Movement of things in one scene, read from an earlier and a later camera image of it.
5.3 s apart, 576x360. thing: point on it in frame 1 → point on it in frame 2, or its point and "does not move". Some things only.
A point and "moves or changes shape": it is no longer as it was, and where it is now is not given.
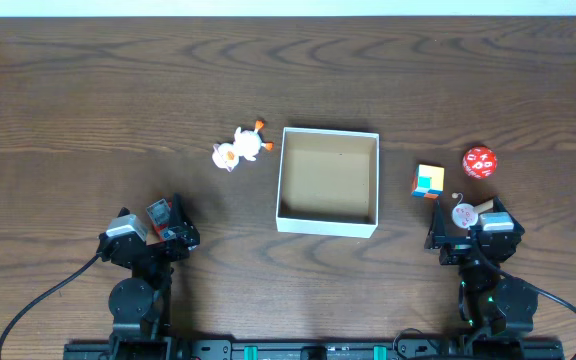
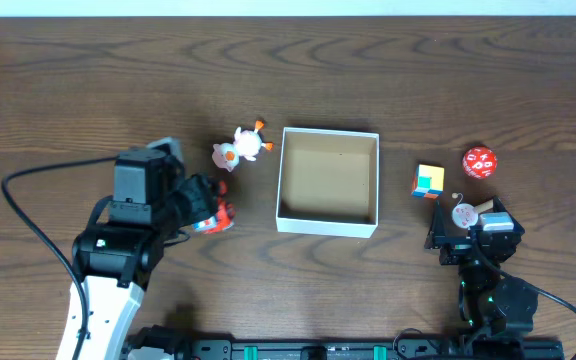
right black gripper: [457, 248] does not move
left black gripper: [158, 247] → [204, 195]
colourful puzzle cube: [428, 181] does not move
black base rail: [315, 349] does not move
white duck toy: [246, 144] does not move
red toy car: [159, 215] moves or changes shape
